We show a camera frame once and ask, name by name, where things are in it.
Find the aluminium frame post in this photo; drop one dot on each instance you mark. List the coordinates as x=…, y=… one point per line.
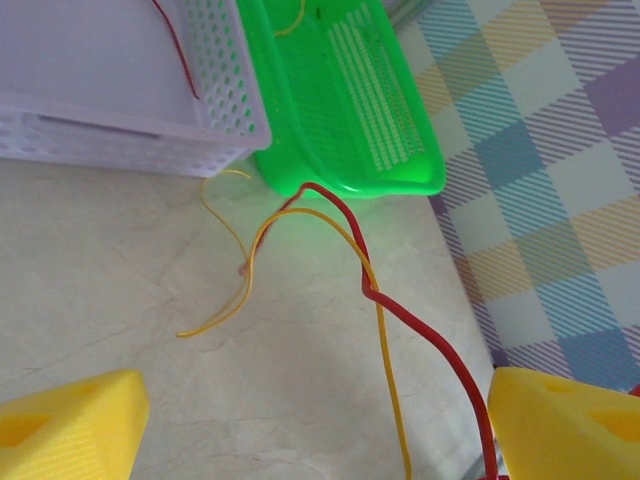
x=407, y=10

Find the purple plastic basket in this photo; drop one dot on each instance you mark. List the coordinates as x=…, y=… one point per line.
x=75, y=60

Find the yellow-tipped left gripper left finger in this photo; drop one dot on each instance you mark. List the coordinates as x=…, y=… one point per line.
x=65, y=430

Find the green plastic basket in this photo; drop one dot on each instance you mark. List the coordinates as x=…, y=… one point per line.
x=320, y=110

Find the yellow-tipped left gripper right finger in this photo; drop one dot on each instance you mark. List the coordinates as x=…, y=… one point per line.
x=565, y=435

